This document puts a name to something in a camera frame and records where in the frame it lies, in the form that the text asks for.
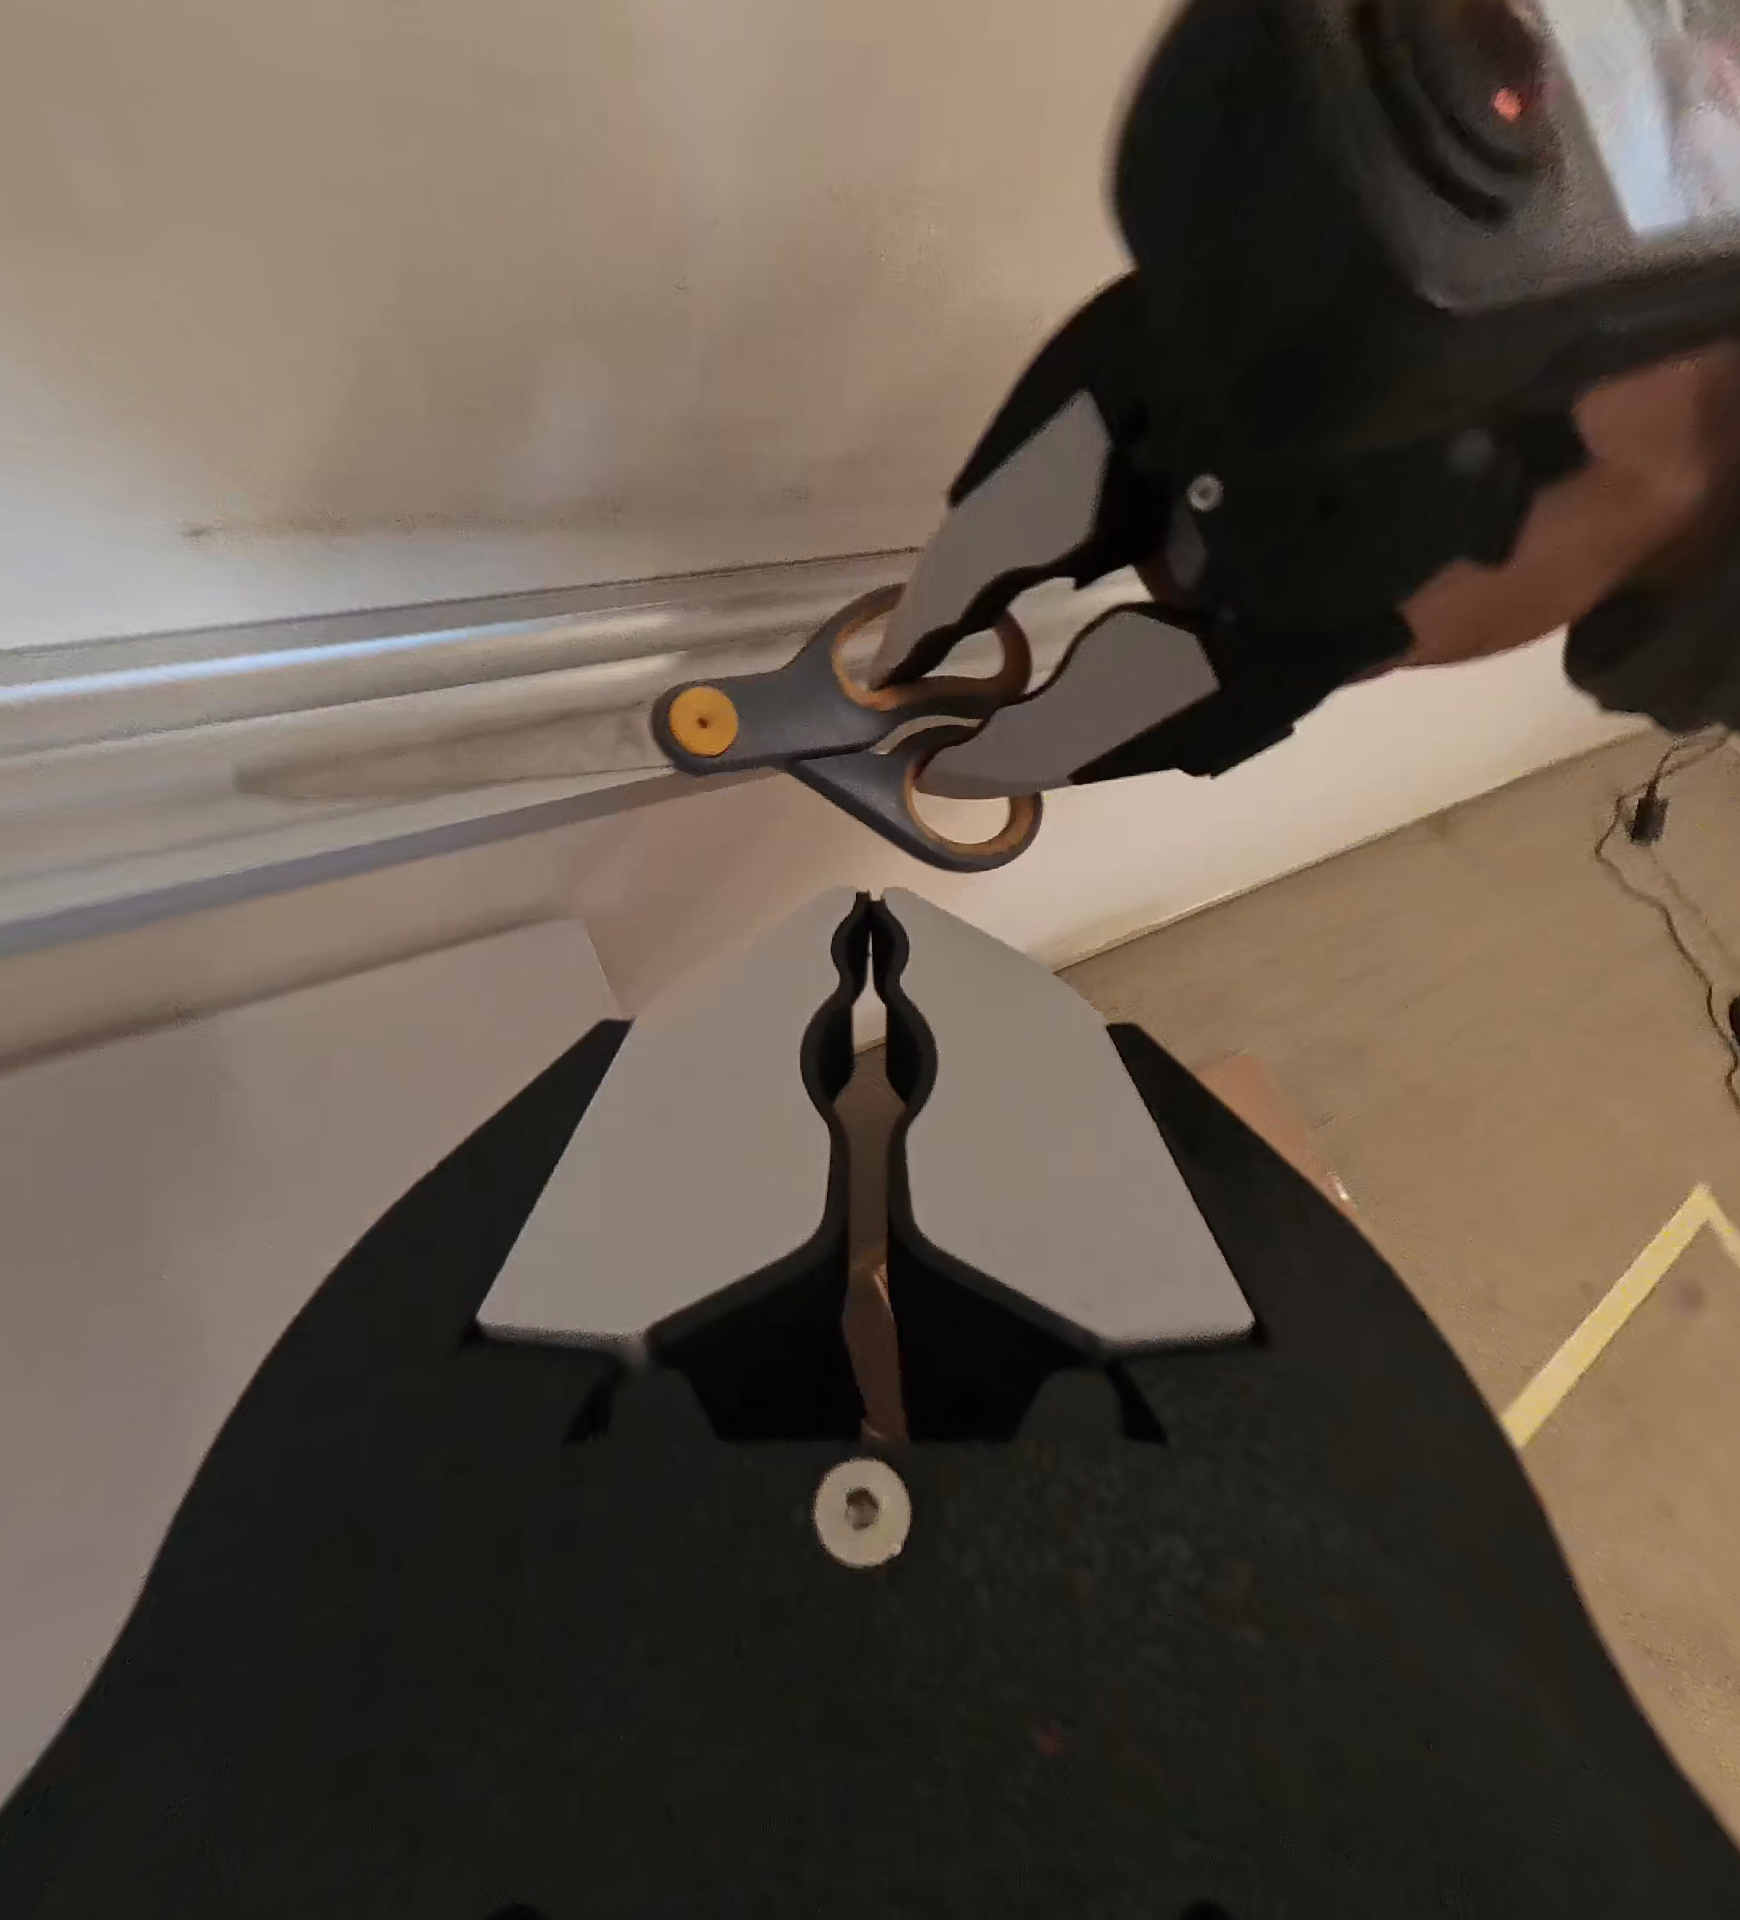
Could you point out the whiteboard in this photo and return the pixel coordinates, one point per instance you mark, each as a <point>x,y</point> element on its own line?
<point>359,301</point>

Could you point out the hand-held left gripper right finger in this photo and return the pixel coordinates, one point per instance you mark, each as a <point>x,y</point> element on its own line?
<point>1065,1185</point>

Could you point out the person's right forearm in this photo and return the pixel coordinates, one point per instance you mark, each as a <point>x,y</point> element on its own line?
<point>1710,668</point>

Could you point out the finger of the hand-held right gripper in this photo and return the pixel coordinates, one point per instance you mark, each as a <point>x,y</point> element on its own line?
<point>1012,509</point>
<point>1096,705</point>

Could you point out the person's right hand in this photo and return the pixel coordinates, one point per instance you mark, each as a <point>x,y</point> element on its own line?
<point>1635,496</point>

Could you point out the grey orange scissors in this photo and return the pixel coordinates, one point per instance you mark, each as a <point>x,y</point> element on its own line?
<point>764,720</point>

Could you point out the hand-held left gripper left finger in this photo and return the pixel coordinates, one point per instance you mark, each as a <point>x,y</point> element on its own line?
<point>676,1185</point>

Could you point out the pale yellow floor tape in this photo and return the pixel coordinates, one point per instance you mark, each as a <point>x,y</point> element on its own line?
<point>1606,1305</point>

